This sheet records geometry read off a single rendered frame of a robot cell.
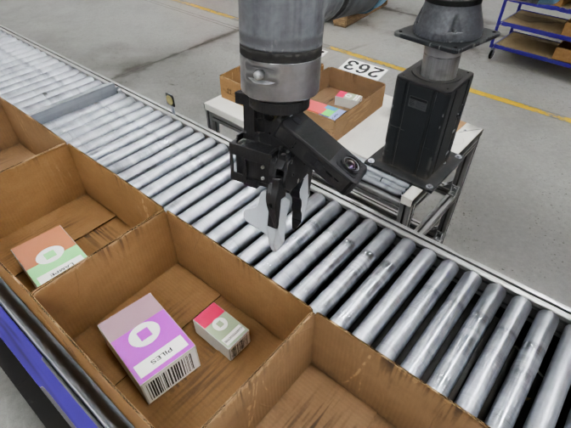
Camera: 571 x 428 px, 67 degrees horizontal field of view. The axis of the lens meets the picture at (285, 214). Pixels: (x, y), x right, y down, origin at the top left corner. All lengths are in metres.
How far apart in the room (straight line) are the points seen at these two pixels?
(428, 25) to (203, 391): 1.07
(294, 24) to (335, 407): 0.62
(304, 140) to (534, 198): 2.52
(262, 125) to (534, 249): 2.19
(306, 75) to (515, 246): 2.18
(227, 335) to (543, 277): 1.89
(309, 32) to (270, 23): 0.04
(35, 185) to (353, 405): 0.90
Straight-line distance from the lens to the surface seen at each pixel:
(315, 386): 0.84
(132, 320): 0.88
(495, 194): 2.87
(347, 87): 2.00
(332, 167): 0.49
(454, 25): 1.34
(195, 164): 1.58
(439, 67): 1.40
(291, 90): 0.47
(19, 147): 1.61
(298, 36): 0.46
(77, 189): 1.29
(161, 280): 1.01
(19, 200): 1.24
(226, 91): 1.94
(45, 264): 1.04
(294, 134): 0.50
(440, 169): 1.59
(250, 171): 0.55
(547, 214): 2.86
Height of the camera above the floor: 1.64
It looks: 42 degrees down
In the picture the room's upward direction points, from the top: straight up
